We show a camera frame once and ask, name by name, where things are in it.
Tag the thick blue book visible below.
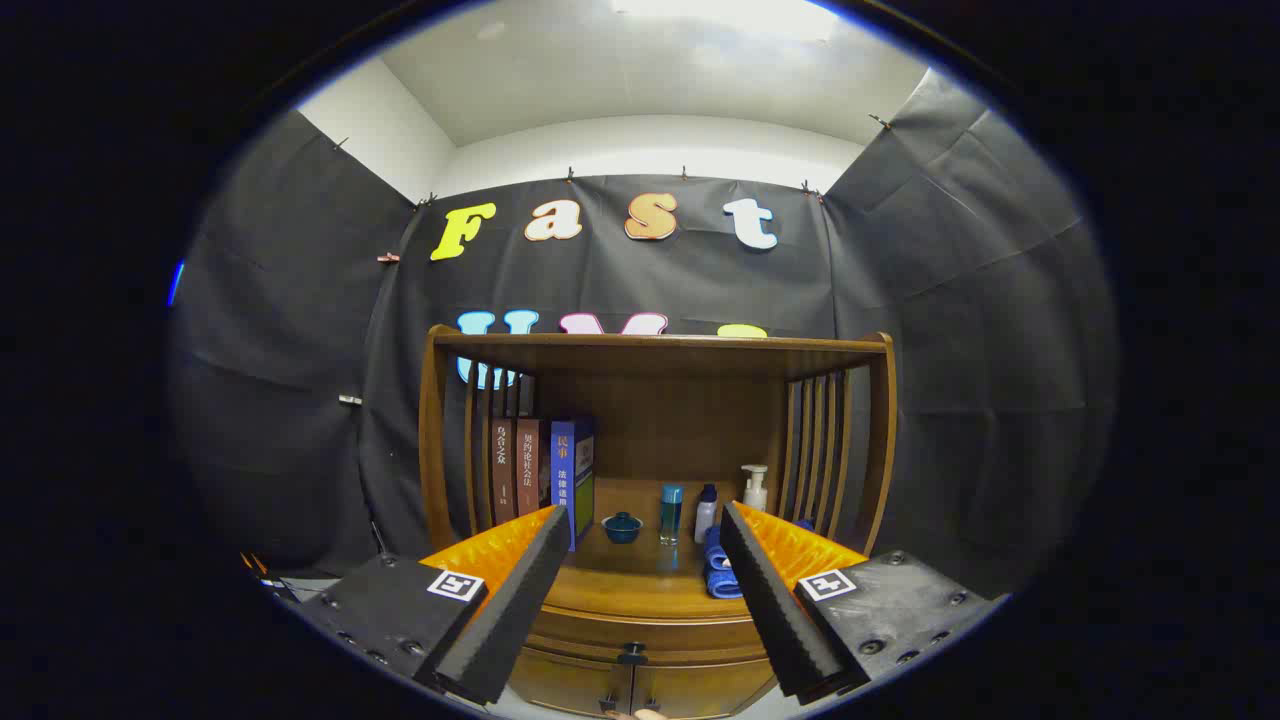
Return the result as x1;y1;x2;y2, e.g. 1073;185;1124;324
550;415;598;552

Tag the blue folded towel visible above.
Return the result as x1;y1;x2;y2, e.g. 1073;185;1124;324
702;518;813;599

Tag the wooden countertop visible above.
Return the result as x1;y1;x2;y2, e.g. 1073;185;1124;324
545;478;776;621

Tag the brown book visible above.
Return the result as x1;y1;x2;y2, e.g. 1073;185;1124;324
490;418;519;527
515;418;552;517

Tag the wooden cabinet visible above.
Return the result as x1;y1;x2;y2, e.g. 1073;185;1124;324
418;323;898;720

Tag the wooden drawer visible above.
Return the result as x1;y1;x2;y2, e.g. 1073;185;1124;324
520;595;786;671

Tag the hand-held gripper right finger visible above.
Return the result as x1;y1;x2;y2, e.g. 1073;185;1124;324
720;500;1006;706

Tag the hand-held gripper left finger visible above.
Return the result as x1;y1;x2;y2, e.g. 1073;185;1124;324
300;505;571;706

